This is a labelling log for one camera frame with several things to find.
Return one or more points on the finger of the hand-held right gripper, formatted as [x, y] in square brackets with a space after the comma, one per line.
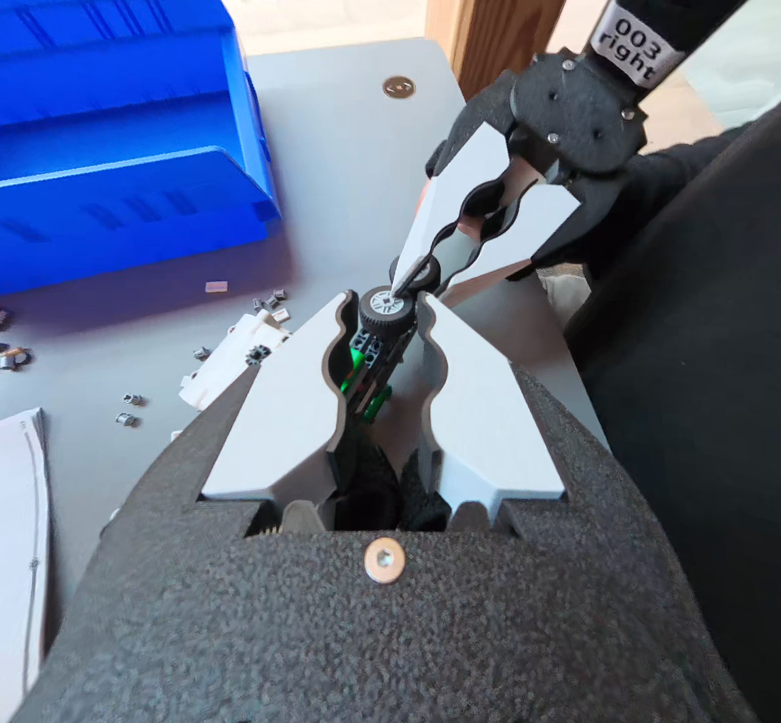
[537, 216]
[464, 174]

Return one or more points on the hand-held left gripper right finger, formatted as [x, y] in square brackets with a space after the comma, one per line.
[494, 424]

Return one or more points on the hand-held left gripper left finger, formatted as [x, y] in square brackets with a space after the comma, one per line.
[274, 424]

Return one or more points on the lego car chassis with wheels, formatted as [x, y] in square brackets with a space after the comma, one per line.
[381, 314]

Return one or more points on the small black lego gear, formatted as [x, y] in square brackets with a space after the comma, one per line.
[259, 354]

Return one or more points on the white lego car body piece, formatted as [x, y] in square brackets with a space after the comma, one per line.
[232, 357]

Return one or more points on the white lego tile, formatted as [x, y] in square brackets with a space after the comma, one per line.
[280, 314]

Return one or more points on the small lilac lego tile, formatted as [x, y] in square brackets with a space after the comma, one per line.
[216, 286]

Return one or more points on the tan and grey lego piece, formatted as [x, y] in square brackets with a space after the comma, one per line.
[15, 359]

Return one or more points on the person's right hand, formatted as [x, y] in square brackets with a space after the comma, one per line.
[471, 227]

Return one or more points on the round metal disc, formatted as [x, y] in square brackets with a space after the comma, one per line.
[399, 87]

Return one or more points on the person's black clothing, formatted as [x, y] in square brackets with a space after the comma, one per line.
[701, 430]

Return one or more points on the white instruction booklet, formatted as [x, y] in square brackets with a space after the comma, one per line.
[18, 552]

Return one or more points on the blue plastic bin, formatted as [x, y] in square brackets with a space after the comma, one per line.
[122, 155]

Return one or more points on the wooden post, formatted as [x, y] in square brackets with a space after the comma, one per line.
[500, 3]

